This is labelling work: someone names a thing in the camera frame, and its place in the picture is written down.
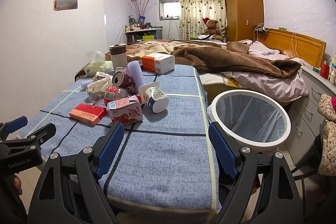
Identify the pink duvet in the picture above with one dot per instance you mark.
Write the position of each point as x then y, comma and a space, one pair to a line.
281, 90

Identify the brown teddy bear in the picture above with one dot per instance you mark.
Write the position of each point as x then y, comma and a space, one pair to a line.
212, 29

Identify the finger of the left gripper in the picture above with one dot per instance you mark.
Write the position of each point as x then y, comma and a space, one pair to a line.
12, 126
38, 137

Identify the red jar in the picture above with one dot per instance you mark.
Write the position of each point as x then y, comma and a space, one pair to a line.
324, 70

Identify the purple branch bouquet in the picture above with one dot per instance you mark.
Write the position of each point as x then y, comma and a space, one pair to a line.
140, 8

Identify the red flat box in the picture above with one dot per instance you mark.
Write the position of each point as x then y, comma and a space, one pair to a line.
88, 114

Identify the wooden headboard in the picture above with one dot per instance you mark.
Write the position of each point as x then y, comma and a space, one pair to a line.
310, 49

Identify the crushed clear plastic bottle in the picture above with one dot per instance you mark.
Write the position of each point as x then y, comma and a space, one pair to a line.
96, 90

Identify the floral padded jacket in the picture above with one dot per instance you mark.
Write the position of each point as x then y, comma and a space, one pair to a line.
326, 108

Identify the lilac foam fruit net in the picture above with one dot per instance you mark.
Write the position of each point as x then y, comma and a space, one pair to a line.
134, 70

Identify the cluttered side shelf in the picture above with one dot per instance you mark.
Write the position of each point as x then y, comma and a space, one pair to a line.
139, 30

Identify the patterned curtain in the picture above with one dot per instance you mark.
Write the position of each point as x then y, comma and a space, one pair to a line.
194, 12

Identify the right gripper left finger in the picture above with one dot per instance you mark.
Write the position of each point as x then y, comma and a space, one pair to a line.
68, 189

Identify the white yogurt cup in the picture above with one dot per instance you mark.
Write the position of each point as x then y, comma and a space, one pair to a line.
152, 95

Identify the wooden wardrobe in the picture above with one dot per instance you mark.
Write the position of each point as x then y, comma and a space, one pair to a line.
242, 17

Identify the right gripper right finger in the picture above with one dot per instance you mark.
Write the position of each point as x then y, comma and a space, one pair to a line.
278, 200

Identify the brown white tumbler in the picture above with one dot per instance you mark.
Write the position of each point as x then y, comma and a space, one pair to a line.
118, 55

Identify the brown fleece blanket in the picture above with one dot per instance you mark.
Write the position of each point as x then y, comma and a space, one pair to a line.
211, 57

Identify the orange white box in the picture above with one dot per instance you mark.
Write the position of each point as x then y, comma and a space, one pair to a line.
159, 63

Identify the strawberry milk carton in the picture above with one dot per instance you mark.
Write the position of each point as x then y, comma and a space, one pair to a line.
126, 111

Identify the small window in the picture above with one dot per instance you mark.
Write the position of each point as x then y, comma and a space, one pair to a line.
169, 9

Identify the white round trash bin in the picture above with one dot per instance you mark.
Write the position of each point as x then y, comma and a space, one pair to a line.
251, 118

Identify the grey drawer cabinet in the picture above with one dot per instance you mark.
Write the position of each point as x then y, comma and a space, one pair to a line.
305, 118

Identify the yellow tissue pack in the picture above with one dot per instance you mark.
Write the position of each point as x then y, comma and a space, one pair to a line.
97, 63

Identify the person's left hand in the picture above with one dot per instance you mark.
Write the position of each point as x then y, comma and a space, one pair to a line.
15, 185

